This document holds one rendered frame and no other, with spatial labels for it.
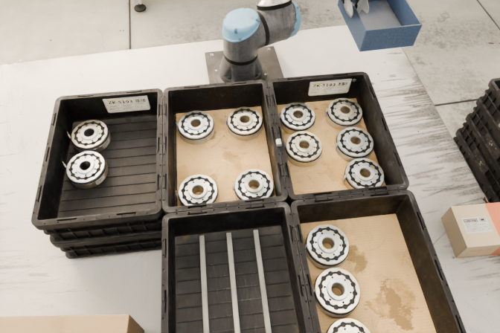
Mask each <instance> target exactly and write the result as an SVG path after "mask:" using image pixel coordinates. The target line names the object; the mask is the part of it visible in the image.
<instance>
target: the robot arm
mask: <svg viewBox="0 0 500 333"><path fill-rule="evenodd" d="M352 1H353V0H342V3H343V5H344V8H345V11H346V13H347V15H349V17H350V18H352V17H353V2H352ZM256 5H257V11H255V10H253V9H251V8H246V9H245V8H244V7H241V8H237V9H235V10H232V11H231V12H230V13H228V14H227V15H226V17H225V18H224V20H223V27H222V35H223V53H224V56H223V58H222V62H221V64H220V67H219V76H220V78H221V79H222V81H223V82H224V83H231V82H240V81H249V80H260V78H261V77H262V66H261V64H260V60H259V58H258V49H259V48H262V47H265V46H267V45H271V44H274V43H276V42H279V41H282V40H287V39H288V38H290V37H292V36H294V35H296V34H297V32H298V31H299V29H300V26H301V11H300V10H299V9H298V5H297V4H296V3H295V2H294V1H292V0H258V1H257V3H256ZM355 7H356V9H357V11H358V13H360V12H361V11H362V10H363V11H364V12H365V13H368V12H369V5H368V0H356V4H355Z"/></svg>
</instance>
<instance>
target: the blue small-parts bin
mask: <svg viewBox="0 0 500 333"><path fill-rule="evenodd" d="M352 2H353V17H352V18H350V17H349V15H347V13H346V11H345V8H344V5H343V3H342V0H339V1H338V7H339V9H340V11H341V13H342V16H343V18H344V20H345V22H346V24H347V26H348V29H349V31H350V33H351V35H352V37H353V39H354V41H355V43H356V46H357V48H358V49H359V51H360V52H362V51H375V50H382V49H389V48H401V47H408V46H413V45H414V43H415V40H416V38H417V36H418V33H419V32H420V29H421V27H422V25H423V24H422V22H421V21H420V20H419V18H418V17H417V14H416V13H415V12H414V10H413V9H412V7H411V5H410V4H409V3H408V0H368V5H369V12H368V13H365V12H364V11H363V10H362V11H361V12H360V13H358V11H357V9H356V7H355V4H356V0H353V1H352Z"/></svg>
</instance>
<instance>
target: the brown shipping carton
mask: <svg viewBox="0 0 500 333"><path fill-rule="evenodd" d="M0 333H144V330H143V329H142V328H141V326H140V325H139V324H138V323H137V322H136V321H135V320H134V319H133V318H132V317H131V316H130V315H129V314H98V315H57V316H15V317H0Z"/></svg>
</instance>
